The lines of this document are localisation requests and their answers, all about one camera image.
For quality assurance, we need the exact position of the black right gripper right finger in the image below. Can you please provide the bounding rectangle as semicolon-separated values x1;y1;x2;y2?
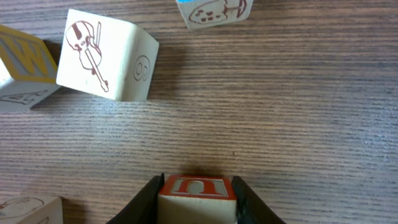
231;176;286;224

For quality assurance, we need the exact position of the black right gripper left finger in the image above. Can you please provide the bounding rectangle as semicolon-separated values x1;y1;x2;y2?
106;173;165;224

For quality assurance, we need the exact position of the red letter A block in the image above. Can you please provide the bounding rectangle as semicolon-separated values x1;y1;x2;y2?
157;175;238;224

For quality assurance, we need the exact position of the white red sided block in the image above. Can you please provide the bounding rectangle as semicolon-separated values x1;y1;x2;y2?
1;195;63;224

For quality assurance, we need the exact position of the violin picture white block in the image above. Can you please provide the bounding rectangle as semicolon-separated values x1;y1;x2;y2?
56;9;160;101

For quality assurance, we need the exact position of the soccer ball picture block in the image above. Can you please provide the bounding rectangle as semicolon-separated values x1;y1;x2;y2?
1;26;60;113

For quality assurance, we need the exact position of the number four yellow block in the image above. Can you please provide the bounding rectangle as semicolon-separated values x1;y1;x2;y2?
176;0;254;29

